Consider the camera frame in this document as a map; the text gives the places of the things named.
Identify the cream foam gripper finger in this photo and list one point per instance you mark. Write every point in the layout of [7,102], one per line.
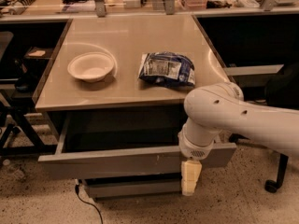
[190,172]

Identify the grey top drawer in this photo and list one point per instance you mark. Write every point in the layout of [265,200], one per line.
[103,144]

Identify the grey drawer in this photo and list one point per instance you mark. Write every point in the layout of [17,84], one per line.
[132,188]
[103,144]

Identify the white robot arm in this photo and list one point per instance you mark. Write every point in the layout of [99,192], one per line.
[221,107]

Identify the grey bottom drawer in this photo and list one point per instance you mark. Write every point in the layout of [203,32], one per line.
[132,188]

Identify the grey drawer cabinet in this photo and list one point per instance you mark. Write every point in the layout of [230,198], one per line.
[125,39]

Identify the blue chip bag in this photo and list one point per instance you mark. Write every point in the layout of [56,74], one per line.
[167,69]

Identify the black office chair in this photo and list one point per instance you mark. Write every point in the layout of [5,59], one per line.
[282,90]

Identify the white paper bowl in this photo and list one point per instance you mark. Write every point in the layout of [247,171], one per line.
[91,67]

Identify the clear plastic bottle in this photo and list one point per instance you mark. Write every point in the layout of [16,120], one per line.
[14,170]

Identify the black left stand frame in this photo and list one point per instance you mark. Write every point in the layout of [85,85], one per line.
[17,112]

